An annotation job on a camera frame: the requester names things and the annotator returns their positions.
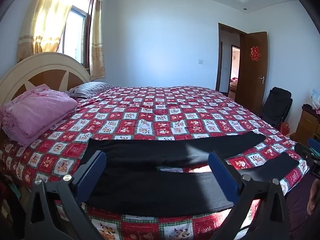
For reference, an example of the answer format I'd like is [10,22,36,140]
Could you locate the brown wooden door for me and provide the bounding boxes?
[235,31,268,115]

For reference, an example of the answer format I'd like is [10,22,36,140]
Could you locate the wide yellow curtain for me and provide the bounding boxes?
[16,0,83,64]

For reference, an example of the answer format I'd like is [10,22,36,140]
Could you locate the black folding chair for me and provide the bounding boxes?
[259,87,293,129]

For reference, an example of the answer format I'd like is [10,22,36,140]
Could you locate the striped pillow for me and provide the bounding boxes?
[65,81,114,98]

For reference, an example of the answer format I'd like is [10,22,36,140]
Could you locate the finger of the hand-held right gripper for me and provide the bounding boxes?
[307,137,320,156]
[294,142,315,162]

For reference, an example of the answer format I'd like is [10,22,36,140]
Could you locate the brown door frame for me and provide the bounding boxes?
[215,22,248,98]

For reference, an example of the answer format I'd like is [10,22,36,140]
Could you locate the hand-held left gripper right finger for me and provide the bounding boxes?
[207,151,297,240]

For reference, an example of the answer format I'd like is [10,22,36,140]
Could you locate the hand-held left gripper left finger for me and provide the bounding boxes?
[24,150,108,240]

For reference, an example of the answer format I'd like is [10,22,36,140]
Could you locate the window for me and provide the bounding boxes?
[59,0,95,69]

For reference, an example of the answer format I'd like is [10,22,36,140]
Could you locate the cream and brown headboard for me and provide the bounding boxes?
[0,52,91,108]

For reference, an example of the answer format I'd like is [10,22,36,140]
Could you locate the wooden cabinet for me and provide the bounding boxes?
[294,104,320,145]

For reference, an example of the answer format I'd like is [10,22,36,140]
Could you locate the person's right hand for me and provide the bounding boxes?
[307,179,320,216]

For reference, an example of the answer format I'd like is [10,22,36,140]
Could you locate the red patchwork printed bed quilt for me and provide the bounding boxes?
[0,85,310,240]

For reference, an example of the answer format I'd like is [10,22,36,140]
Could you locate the clear plastic bag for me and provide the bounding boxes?
[309,89,320,110]

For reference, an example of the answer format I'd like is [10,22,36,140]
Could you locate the black pants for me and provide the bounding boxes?
[81,130,300,218]

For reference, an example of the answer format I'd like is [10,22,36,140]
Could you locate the maroon patterned cloth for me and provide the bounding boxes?
[284,174,320,240]

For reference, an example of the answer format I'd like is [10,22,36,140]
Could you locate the folded pink blanket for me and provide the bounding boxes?
[0,84,78,148]

